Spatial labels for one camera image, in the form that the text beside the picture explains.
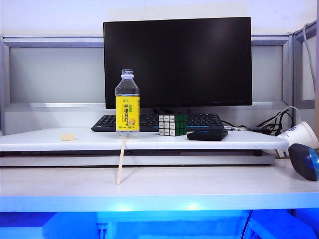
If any thin wooden stick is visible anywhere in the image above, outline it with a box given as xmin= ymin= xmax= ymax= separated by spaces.
xmin=115 ymin=137 xmax=127 ymax=185

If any clear bottle with yellow label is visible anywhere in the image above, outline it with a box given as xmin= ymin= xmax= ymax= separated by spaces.
xmin=115 ymin=69 xmax=141 ymax=140

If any black rubik's cube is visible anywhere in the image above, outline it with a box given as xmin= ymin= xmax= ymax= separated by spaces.
xmin=159 ymin=114 xmax=188 ymax=137

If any flat black box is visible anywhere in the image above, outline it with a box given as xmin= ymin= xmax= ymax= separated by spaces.
xmin=186 ymin=130 xmax=229 ymax=141

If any black computer keyboard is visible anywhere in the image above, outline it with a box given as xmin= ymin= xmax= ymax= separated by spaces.
xmin=90 ymin=113 xmax=225 ymax=133

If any black computer monitor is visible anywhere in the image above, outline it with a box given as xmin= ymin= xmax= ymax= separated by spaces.
xmin=103 ymin=16 xmax=253 ymax=113

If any silver and black pen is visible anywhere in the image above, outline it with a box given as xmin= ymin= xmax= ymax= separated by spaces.
xmin=223 ymin=125 xmax=250 ymax=132

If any white monitor riser shelf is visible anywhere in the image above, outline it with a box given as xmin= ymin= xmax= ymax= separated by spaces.
xmin=0 ymin=127 xmax=296 ymax=167

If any small white paper cup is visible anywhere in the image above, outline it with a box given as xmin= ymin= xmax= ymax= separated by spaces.
xmin=275 ymin=148 xmax=291 ymax=159

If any white paper cup, blue logo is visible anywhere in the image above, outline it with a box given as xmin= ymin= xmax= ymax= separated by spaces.
xmin=276 ymin=121 xmax=319 ymax=150

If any grey and blue computer mouse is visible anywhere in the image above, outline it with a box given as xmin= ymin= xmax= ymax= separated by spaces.
xmin=288 ymin=143 xmax=319 ymax=182

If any black cable bundle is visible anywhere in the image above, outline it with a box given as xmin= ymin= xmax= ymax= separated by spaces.
xmin=256 ymin=109 xmax=294 ymax=136

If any grey cubicle partition frame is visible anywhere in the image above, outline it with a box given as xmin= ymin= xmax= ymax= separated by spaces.
xmin=0 ymin=31 xmax=319 ymax=136

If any dark cable under desk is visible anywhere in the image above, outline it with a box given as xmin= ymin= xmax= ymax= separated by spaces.
xmin=242 ymin=210 xmax=254 ymax=239

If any white hanging cable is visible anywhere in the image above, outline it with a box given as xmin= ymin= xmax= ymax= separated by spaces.
xmin=303 ymin=22 xmax=319 ymax=87

